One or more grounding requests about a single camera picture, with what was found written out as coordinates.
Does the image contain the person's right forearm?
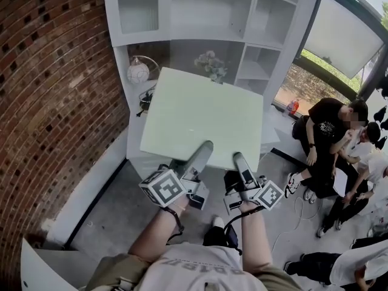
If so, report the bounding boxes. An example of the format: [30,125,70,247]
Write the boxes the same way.
[238,200,273,274]

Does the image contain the white paper sheet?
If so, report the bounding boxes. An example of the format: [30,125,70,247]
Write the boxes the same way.
[332,170,348,197]

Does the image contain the white floor cable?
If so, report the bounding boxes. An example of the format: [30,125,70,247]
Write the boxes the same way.
[271,195,322,254]

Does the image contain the person's khaki jacket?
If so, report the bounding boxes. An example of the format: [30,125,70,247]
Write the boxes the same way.
[84,253,304,291]

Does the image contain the black lamp cable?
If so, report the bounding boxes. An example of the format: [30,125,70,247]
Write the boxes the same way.
[136,88,155,118]

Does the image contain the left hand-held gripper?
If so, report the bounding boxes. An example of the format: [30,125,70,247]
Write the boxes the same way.
[138,140,215,211]

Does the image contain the person's left forearm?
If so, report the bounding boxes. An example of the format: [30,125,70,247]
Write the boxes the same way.
[127,197,190,265]

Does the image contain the black backpack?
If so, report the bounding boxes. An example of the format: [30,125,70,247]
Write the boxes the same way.
[291,115,310,147]

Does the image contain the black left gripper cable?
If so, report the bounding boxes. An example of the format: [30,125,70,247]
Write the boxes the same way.
[160,206,185,245]

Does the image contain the group of black wall ornaments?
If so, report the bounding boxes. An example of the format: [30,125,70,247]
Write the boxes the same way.
[374,70,388,151]

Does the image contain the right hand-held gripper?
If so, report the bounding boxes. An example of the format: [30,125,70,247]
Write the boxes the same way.
[223,152,285,215]

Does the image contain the person's white shirt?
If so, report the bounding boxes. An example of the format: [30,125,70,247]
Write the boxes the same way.
[145,242,269,291]

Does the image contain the white shelf cabinet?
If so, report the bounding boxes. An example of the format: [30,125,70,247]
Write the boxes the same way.
[102,0,322,102]

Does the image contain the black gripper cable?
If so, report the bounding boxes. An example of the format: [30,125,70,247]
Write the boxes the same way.
[222,204,264,233]
[160,206,185,245]

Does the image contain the black waist pouch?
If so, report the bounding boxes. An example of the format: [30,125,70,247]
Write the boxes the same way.
[222,224,243,256]

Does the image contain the person's black trousers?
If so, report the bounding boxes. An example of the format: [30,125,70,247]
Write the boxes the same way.
[202,226,225,248]

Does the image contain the pale green box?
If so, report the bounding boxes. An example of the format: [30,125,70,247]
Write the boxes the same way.
[139,67,264,173]

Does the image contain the white globe lamp gold arc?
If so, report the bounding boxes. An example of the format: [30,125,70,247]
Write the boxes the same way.
[126,55,161,104]

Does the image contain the black framed window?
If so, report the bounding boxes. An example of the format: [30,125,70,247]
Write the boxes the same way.
[272,0,388,115]

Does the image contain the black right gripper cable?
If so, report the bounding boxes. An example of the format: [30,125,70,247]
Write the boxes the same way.
[222,204,264,233]

